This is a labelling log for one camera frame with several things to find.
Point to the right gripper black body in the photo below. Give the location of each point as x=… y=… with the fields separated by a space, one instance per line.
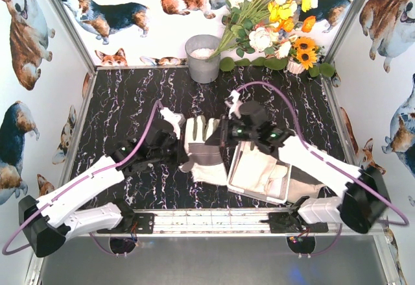
x=222 y=132

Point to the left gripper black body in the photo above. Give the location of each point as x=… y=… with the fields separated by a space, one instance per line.
x=177 y=144

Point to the white glove grey palm patch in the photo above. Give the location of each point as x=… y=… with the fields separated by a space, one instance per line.
x=204 y=161

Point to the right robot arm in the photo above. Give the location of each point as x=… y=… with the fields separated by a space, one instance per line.
x=362 y=191

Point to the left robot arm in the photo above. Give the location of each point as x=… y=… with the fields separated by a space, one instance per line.
x=45 y=240

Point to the white perforated storage basket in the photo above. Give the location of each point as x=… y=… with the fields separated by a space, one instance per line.
x=259 y=184

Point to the small white sunflower pot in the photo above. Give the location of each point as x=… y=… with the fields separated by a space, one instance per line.
x=294 y=67

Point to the grey metal bucket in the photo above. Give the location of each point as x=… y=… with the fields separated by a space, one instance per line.
x=202 y=59

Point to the artificial flower bouquet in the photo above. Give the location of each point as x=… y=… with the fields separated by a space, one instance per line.
x=259 y=26

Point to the aluminium front rail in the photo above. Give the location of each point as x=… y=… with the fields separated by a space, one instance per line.
x=236 y=221

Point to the left aluminium post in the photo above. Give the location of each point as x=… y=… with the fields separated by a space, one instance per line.
x=73 y=34

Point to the aluminium post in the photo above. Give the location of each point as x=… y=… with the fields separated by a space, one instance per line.
x=343 y=31
x=73 y=34

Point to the right aluminium post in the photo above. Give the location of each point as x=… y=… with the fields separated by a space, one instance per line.
x=343 y=31

